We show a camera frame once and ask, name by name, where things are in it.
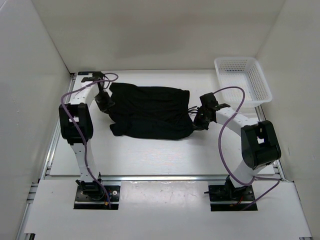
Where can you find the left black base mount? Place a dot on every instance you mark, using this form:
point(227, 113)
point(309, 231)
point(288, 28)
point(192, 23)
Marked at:
point(90, 196)

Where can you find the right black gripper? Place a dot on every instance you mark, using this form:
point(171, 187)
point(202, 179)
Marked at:
point(197, 124)

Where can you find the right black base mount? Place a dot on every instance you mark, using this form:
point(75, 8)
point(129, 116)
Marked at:
point(227, 198)

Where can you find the aluminium front rail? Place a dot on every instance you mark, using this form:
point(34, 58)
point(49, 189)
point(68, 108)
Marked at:
point(134, 178)

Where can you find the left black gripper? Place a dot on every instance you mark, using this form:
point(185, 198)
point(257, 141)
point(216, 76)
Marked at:
point(104, 107)

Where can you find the white plastic mesh basket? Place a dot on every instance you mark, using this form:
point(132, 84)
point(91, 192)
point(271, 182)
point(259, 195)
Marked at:
point(246, 73)

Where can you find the black shorts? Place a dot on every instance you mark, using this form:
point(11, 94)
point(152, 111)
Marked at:
point(150, 112)

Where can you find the dark label sticker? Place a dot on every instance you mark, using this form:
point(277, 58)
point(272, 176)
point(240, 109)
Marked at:
point(85, 73)

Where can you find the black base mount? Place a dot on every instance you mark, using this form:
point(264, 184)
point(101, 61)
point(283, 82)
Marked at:
point(90, 196)
point(227, 198)

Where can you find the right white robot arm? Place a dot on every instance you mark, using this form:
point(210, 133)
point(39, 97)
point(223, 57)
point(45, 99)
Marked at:
point(259, 142)

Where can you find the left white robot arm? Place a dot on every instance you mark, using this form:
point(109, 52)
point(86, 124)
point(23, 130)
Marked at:
point(77, 128)

